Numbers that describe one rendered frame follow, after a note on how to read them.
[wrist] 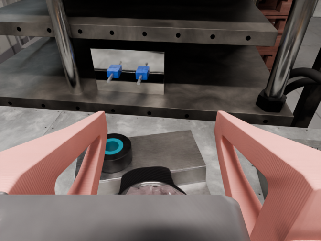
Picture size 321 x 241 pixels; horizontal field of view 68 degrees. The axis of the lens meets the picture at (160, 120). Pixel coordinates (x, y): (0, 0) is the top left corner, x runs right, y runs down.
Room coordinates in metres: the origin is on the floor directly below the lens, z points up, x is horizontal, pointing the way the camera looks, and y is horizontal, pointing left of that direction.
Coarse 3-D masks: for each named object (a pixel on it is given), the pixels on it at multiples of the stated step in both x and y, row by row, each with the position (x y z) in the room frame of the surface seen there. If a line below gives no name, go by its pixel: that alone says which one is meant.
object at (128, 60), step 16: (96, 48) 0.84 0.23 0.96; (112, 48) 0.84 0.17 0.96; (128, 48) 0.84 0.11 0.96; (144, 48) 0.84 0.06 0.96; (160, 48) 0.84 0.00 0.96; (96, 64) 0.84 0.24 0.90; (112, 64) 0.83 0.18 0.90; (128, 64) 0.82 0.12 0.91; (144, 64) 0.81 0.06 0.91; (160, 64) 0.81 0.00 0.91; (96, 80) 0.84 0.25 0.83; (112, 80) 0.83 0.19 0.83; (128, 80) 0.82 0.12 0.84; (144, 80) 0.82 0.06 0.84; (160, 80) 0.81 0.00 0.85
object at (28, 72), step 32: (0, 64) 1.09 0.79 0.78; (32, 64) 1.09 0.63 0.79; (192, 64) 1.09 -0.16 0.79; (224, 64) 1.09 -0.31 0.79; (256, 64) 1.09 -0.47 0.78; (0, 96) 0.79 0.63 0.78; (32, 96) 0.79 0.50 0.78; (64, 96) 0.79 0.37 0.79; (96, 96) 0.79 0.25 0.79; (128, 96) 0.79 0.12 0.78; (160, 96) 0.79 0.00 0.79; (192, 96) 0.79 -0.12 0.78; (224, 96) 0.79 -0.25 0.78; (256, 96) 0.79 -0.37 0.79
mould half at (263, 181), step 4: (292, 140) 0.46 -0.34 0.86; (296, 140) 0.46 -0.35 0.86; (300, 140) 0.46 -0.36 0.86; (304, 140) 0.46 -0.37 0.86; (308, 140) 0.46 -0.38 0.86; (312, 140) 0.46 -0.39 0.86; (304, 144) 0.44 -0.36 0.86; (308, 144) 0.44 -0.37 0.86; (312, 144) 0.44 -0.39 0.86; (316, 144) 0.44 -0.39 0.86; (320, 144) 0.44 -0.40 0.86; (316, 148) 0.43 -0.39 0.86; (320, 148) 0.43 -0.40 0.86; (256, 168) 0.41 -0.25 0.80; (260, 172) 0.38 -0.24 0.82; (260, 176) 0.38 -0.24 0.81; (264, 176) 0.36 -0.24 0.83; (260, 180) 0.37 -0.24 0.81; (264, 180) 0.35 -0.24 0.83; (260, 184) 0.36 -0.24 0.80; (264, 184) 0.35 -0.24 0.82; (264, 188) 0.34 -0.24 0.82; (264, 192) 0.33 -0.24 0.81; (264, 196) 0.33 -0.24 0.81
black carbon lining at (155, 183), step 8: (136, 168) 0.31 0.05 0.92; (144, 168) 0.32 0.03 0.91; (152, 168) 0.32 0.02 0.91; (160, 168) 0.32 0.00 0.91; (168, 168) 0.31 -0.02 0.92; (128, 176) 0.30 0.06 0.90; (136, 176) 0.31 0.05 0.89; (144, 176) 0.32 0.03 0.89; (152, 176) 0.32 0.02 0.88; (160, 176) 0.32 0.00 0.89; (168, 176) 0.31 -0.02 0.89; (120, 184) 0.29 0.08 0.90; (128, 184) 0.30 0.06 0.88; (136, 184) 0.31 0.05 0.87; (144, 184) 0.31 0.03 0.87; (152, 184) 0.31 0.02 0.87; (160, 184) 0.31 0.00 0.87; (168, 184) 0.31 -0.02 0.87; (120, 192) 0.29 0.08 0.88; (184, 192) 0.28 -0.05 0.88
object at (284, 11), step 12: (264, 0) 2.84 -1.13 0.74; (276, 0) 2.81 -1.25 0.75; (288, 0) 2.42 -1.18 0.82; (264, 12) 2.42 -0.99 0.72; (276, 12) 2.42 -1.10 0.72; (288, 12) 2.42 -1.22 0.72; (276, 24) 2.49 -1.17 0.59; (264, 48) 2.45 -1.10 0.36; (276, 48) 2.45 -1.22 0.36; (264, 60) 2.45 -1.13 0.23
